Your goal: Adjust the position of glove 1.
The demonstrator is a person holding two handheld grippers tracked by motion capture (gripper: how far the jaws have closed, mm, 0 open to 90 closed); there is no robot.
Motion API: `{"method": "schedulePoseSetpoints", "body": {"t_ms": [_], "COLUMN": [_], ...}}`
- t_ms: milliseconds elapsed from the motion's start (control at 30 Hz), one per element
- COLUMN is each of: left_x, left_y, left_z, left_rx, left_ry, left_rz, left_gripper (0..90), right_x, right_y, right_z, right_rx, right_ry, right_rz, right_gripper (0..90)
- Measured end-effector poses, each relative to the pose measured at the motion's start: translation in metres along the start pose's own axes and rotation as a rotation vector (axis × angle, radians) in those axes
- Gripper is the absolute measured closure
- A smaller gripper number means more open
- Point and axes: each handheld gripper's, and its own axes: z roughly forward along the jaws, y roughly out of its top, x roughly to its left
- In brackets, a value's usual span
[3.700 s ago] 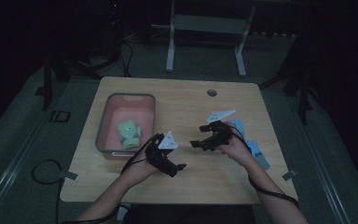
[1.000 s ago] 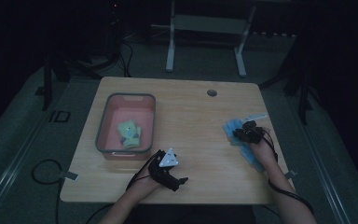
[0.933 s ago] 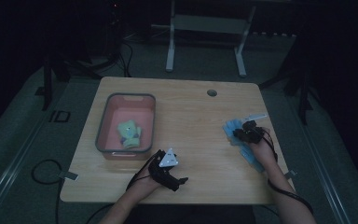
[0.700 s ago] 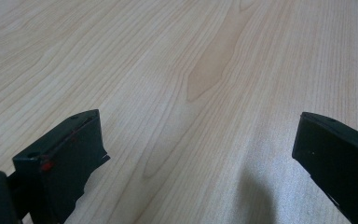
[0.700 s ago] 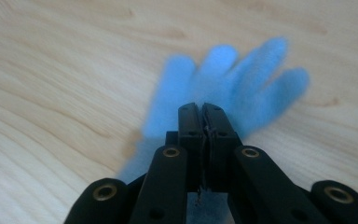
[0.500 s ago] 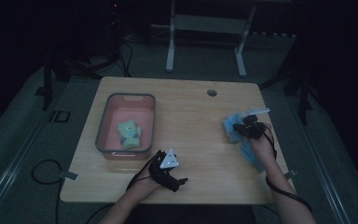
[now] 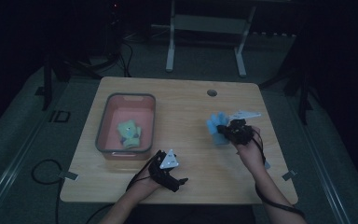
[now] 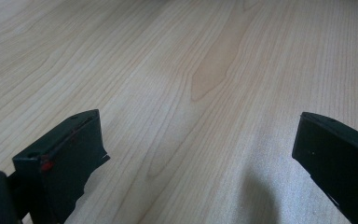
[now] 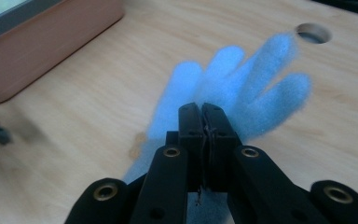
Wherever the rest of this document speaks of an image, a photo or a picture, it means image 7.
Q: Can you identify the black floor cable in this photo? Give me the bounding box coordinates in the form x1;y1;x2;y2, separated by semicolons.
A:
31;159;63;224

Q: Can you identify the white metal stand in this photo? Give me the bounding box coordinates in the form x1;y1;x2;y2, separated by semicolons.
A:
150;0;258;78

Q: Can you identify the hand-held gripper black cable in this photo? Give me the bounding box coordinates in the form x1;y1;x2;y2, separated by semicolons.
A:
125;152;160;192
251;129;306;219

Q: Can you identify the left hand-held gripper black cable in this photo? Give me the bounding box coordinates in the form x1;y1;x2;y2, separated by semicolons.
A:
125;152;160;192

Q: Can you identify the right hand-held gripper black cable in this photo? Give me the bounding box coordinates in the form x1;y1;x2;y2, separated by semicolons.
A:
251;129;306;219

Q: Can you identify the grey table clamp tab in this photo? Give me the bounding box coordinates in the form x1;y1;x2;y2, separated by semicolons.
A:
58;170;79;182
281;169;298;182

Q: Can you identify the black background cable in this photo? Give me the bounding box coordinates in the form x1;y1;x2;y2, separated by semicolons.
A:
117;39;135;78

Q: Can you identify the person's right hand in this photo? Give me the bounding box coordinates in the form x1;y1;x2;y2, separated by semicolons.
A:
235;125;267;175

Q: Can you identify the green mitten with face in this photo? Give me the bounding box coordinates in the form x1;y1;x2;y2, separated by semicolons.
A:
119;119;143;149

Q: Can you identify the plain green mitten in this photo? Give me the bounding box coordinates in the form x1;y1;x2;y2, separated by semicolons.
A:
117;121;129;141

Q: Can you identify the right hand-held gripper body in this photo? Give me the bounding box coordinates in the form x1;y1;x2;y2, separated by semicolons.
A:
227;110;262;147

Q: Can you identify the pink bin with grey rim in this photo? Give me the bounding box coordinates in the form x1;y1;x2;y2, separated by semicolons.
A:
95;92;157;161

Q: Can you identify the black tripod stand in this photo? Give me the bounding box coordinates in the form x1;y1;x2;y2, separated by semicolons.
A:
258;29;315;126
34;0;120;112

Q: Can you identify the person's left hand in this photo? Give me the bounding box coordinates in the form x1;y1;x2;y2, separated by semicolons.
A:
132;174;166;201

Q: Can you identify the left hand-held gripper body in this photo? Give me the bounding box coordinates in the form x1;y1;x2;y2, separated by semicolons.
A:
148;148;182;193

